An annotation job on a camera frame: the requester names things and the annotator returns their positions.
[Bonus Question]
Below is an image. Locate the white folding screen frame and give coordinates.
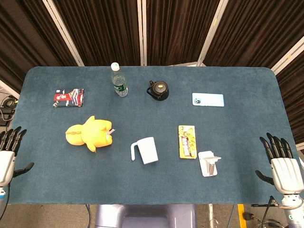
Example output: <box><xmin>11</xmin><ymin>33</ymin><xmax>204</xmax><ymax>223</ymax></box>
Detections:
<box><xmin>137</xmin><ymin>0</ymin><xmax>148</xmax><ymax>67</ymax></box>

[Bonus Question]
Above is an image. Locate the yellow plush duck toy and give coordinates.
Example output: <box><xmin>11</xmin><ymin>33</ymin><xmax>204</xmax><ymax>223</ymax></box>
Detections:
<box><xmin>65</xmin><ymin>115</ymin><xmax>117</xmax><ymax>153</ymax></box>

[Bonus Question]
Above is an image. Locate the clear plastic water bottle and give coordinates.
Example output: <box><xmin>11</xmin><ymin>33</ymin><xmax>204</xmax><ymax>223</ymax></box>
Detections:
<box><xmin>111</xmin><ymin>62</ymin><xmax>129</xmax><ymax>98</ymax></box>

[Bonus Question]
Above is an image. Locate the light blue smartphone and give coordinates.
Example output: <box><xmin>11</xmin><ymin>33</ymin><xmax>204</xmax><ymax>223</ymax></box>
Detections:
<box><xmin>191</xmin><ymin>93</ymin><xmax>225</xmax><ymax>108</ymax></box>

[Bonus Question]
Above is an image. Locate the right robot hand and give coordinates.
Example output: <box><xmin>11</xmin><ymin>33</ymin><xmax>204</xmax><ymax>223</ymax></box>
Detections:
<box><xmin>255</xmin><ymin>133</ymin><xmax>304</xmax><ymax>195</ymax></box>

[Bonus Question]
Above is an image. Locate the black power adapter with cables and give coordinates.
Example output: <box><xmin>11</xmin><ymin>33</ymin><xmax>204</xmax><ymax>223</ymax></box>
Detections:
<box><xmin>0</xmin><ymin>94</ymin><xmax>19</xmax><ymax>126</ymax></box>

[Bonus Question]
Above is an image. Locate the lavender robot base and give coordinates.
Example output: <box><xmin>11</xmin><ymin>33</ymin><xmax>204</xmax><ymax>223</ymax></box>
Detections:
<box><xmin>94</xmin><ymin>204</ymin><xmax>198</xmax><ymax>228</ymax></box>

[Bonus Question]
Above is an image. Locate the white plastic mug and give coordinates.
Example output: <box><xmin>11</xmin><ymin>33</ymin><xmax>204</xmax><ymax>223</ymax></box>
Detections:
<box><xmin>130</xmin><ymin>136</ymin><xmax>159</xmax><ymax>165</ymax></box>

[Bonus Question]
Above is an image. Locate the black teapot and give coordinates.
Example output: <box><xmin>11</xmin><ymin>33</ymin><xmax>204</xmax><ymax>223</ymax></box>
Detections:
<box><xmin>146</xmin><ymin>80</ymin><xmax>170</xmax><ymax>101</ymax></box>

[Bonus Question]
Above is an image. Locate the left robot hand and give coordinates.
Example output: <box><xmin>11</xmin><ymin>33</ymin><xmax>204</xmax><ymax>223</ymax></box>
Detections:
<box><xmin>0</xmin><ymin>126</ymin><xmax>35</xmax><ymax>187</ymax></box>

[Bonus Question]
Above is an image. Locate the red patterned flat box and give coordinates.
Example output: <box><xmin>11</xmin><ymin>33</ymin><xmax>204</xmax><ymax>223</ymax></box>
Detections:
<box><xmin>52</xmin><ymin>88</ymin><xmax>85</xmax><ymax>109</ymax></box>

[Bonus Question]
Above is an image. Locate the yellow snack box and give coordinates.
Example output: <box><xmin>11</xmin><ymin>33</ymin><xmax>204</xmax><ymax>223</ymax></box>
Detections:
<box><xmin>178</xmin><ymin>125</ymin><xmax>198</xmax><ymax>160</ymax></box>

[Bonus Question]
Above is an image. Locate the blue felt table mat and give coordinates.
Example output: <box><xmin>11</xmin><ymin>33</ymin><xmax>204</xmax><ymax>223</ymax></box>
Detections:
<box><xmin>0</xmin><ymin>66</ymin><xmax>304</xmax><ymax>206</ymax></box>

